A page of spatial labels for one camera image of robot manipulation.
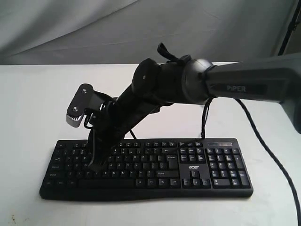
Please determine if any grey fabric backdrop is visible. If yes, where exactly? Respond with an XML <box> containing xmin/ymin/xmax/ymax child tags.
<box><xmin>0</xmin><ymin>0</ymin><xmax>297</xmax><ymax>65</ymax></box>

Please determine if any black tripod stand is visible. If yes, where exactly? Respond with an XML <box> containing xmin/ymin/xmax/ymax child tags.
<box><xmin>278</xmin><ymin>0</ymin><xmax>301</xmax><ymax>56</ymax></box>

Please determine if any black usb cable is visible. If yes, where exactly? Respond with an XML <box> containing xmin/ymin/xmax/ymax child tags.
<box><xmin>199</xmin><ymin>97</ymin><xmax>214</xmax><ymax>139</ymax></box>

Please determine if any black Acer keyboard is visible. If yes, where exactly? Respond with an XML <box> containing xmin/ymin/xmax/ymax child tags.
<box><xmin>40</xmin><ymin>138</ymin><xmax>253</xmax><ymax>202</ymax></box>

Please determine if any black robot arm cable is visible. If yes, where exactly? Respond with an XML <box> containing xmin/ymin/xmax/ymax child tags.
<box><xmin>235</xmin><ymin>98</ymin><xmax>301</xmax><ymax>226</ymax></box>

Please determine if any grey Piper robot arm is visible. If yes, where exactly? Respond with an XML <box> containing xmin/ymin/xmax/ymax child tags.
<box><xmin>88</xmin><ymin>44</ymin><xmax>301</xmax><ymax>171</ymax></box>

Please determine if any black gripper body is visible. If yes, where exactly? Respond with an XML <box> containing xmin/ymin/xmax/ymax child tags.
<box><xmin>88</xmin><ymin>90</ymin><xmax>162</xmax><ymax>153</ymax></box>

